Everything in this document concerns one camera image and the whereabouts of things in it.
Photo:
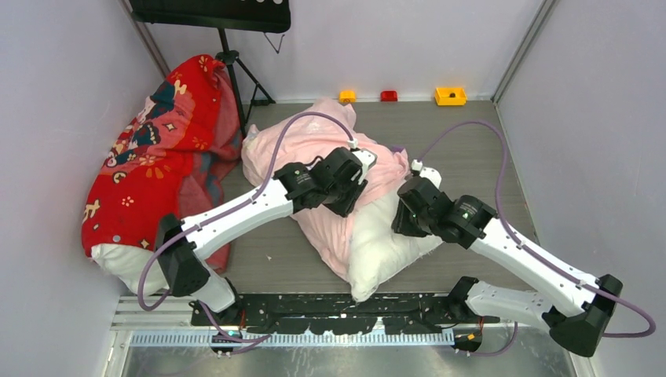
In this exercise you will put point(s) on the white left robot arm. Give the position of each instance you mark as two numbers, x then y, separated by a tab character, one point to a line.
184	245

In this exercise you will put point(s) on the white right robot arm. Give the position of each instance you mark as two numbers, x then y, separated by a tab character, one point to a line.
572	306

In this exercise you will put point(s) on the yellow tray with black knob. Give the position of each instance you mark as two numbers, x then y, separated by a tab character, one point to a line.
450	96

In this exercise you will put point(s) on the aluminium rail frame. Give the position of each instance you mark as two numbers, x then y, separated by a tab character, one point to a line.
183	322

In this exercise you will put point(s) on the white pillow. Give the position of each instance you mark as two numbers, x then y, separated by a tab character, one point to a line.
127	263
376	252

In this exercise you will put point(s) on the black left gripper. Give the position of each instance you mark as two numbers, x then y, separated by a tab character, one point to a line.
343	207

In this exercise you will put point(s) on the pink pillowcase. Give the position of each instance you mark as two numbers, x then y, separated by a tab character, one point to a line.
311	138

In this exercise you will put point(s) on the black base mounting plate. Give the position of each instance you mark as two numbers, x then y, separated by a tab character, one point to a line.
294	314

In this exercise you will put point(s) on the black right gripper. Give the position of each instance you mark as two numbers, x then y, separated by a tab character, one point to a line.
401	225

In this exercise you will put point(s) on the small red block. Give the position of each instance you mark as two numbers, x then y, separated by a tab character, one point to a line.
389	96

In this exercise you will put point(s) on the small yellow block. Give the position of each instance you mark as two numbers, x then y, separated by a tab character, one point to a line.
347	96

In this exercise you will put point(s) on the red patterned pillowcase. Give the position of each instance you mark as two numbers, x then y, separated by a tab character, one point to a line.
170	159

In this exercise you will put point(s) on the white pillow in red case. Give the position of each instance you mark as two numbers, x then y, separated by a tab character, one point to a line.
127	263

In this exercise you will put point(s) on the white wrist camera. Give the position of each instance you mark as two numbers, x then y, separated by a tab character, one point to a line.
367	159
418	169

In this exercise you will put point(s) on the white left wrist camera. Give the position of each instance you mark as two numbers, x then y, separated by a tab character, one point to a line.
367	159

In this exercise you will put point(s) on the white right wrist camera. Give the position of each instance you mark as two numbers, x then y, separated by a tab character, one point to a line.
418	169

